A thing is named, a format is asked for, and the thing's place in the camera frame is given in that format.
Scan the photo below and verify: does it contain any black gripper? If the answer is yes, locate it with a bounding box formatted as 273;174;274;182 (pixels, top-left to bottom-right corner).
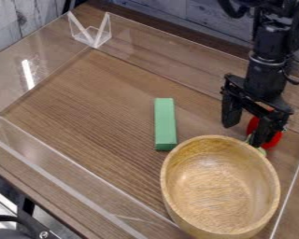
221;54;293;148

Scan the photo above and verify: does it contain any red plush strawberry toy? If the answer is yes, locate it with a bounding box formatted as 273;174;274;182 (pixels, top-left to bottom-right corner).
246;116;284;155

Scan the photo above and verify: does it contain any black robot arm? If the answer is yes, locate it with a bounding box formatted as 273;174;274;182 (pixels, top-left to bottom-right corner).
217;0;299;148

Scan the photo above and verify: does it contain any green rectangular block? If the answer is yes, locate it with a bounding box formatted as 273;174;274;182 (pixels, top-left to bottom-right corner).
155;98;178;151

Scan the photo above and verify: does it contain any wooden oval bowl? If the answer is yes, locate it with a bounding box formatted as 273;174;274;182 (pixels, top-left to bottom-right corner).
159;135;281;239

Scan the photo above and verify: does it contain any black equipment under table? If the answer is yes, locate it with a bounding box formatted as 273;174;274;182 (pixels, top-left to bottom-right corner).
0;215;62;239

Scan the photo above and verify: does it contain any clear acrylic corner bracket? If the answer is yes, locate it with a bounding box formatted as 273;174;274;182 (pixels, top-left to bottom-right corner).
67;12;112;49

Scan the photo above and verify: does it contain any clear acrylic tray wall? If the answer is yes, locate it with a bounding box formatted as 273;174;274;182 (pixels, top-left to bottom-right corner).
0;116;187;239

